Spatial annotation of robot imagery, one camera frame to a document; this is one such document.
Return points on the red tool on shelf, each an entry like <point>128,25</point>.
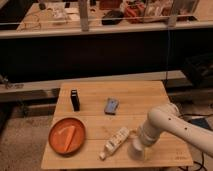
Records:
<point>134,14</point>

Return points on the orange carrot stick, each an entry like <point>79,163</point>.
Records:
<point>66,135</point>

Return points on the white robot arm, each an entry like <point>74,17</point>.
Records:
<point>164,118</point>

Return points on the orange round plate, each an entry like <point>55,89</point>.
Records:
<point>78,140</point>

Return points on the cream suction gripper tool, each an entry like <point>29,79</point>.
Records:
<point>146,152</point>

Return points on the black power adapter box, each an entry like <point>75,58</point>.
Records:
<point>201,122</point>

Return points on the wooden workbench shelf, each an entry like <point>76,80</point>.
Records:
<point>44,18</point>

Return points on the blue grey eraser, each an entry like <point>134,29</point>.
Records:
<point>111,106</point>

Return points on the black bag on shelf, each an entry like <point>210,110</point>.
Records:
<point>112,17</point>

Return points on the metal shelf post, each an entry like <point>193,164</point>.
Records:
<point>83,15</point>

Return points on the black rectangular box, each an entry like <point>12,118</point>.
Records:
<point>75,100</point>

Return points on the grey metal rail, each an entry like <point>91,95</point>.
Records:
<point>108,84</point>

